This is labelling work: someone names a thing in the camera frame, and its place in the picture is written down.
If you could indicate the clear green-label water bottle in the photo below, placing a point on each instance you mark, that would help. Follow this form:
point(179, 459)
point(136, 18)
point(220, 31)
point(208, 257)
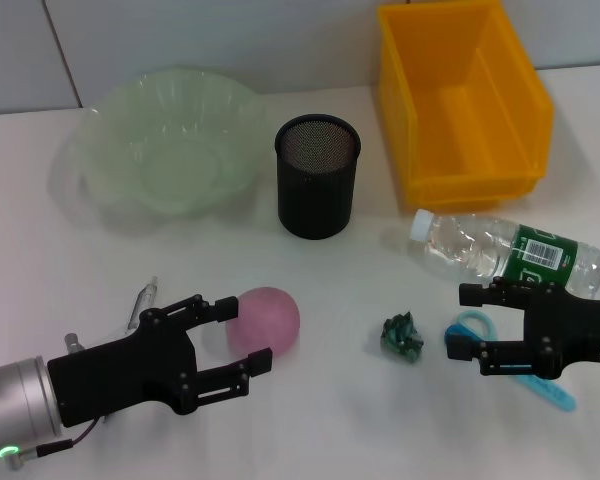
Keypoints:
point(460, 245)

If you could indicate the green plastic wrapper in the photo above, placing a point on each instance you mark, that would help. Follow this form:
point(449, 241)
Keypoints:
point(402, 337)

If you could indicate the blue scissors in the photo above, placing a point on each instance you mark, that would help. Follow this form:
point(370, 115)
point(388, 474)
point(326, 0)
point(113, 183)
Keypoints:
point(550, 395)

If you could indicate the silver ballpoint pen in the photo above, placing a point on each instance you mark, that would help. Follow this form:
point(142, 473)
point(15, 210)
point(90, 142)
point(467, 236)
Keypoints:
point(142, 302)

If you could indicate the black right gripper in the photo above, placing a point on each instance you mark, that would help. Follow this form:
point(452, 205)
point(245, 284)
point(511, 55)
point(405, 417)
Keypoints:
point(575, 330)

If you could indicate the black mesh pen holder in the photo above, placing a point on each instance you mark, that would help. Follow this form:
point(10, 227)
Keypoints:
point(315, 200)

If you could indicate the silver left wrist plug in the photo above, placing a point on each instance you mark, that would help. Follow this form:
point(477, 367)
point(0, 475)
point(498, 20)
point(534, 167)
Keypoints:
point(73, 344)

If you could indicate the translucent green fruit plate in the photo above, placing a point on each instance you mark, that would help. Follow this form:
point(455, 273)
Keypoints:
point(155, 140)

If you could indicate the yellow plastic bin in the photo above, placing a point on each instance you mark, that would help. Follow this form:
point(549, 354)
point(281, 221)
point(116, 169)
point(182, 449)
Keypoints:
point(430, 150)

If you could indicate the pink peach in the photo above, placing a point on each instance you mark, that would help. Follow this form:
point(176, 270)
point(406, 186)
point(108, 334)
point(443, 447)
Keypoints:
point(265, 320)

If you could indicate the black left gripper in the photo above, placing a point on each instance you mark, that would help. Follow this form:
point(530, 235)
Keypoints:
point(120, 370)

